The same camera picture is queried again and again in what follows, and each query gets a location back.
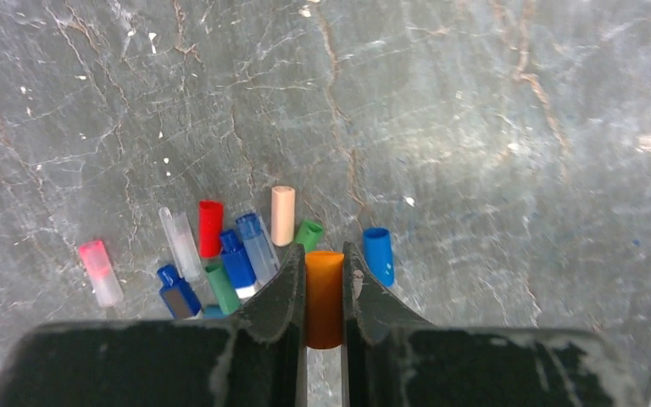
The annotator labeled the red marker cap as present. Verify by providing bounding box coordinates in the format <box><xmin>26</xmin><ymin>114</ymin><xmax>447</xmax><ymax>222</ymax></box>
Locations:
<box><xmin>198</xmin><ymin>200</ymin><xmax>224</xmax><ymax>259</ymax></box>

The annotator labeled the clear blue whiteboard cap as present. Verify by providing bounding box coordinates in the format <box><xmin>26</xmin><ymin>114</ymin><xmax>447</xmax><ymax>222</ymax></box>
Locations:
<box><xmin>236</xmin><ymin>212</ymin><xmax>280</xmax><ymax>287</ymax></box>

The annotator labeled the small red pen cap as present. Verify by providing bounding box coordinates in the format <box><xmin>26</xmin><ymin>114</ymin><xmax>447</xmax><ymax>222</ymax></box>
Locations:
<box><xmin>78</xmin><ymin>240</ymin><xmax>124</xmax><ymax>308</ymax></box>

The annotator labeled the orange marker cap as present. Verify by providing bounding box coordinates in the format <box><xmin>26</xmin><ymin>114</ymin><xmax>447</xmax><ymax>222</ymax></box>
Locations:
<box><xmin>305</xmin><ymin>251</ymin><xmax>344</xmax><ymax>350</ymax></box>

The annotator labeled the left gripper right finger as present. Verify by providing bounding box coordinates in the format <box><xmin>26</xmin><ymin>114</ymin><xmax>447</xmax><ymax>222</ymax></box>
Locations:
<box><xmin>342</xmin><ymin>243</ymin><xmax>643</xmax><ymax>406</ymax></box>

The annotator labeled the blue marker cap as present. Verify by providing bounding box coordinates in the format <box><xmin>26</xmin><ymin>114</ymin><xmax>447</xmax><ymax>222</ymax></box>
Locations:
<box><xmin>363</xmin><ymin>227</ymin><xmax>395</xmax><ymax>287</ymax></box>

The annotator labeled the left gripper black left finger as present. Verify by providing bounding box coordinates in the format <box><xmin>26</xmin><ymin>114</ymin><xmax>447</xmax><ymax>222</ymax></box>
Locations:
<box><xmin>0</xmin><ymin>245</ymin><xmax>307</xmax><ymax>406</ymax></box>

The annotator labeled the dark blue clip cap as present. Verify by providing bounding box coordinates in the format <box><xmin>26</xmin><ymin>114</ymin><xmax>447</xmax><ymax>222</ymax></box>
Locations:
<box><xmin>157</xmin><ymin>264</ymin><xmax>203</xmax><ymax>319</ymax></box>
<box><xmin>219</xmin><ymin>229</ymin><xmax>259</xmax><ymax>301</ymax></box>

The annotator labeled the teal marker cap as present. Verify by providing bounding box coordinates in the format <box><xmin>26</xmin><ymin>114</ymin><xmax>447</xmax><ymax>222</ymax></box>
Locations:
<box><xmin>203</xmin><ymin>304</ymin><xmax>226</xmax><ymax>320</ymax></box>

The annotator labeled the green marker cap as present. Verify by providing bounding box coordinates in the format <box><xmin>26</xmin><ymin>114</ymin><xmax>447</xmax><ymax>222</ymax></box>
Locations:
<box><xmin>204</xmin><ymin>263</ymin><xmax>241</xmax><ymax>315</ymax></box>
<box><xmin>293</xmin><ymin>220</ymin><xmax>325</xmax><ymax>253</ymax></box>

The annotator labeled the tan marker cap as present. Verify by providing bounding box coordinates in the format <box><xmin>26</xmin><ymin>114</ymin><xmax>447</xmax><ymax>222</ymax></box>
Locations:
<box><xmin>270</xmin><ymin>186</ymin><xmax>296</xmax><ymax>247</ymax></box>

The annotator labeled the small grey pen cap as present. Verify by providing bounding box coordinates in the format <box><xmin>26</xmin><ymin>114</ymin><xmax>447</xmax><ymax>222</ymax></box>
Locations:
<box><xmin>159</xmin><ymin>207</ymin><xmax>203</xmax><ymax>282</ymax></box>

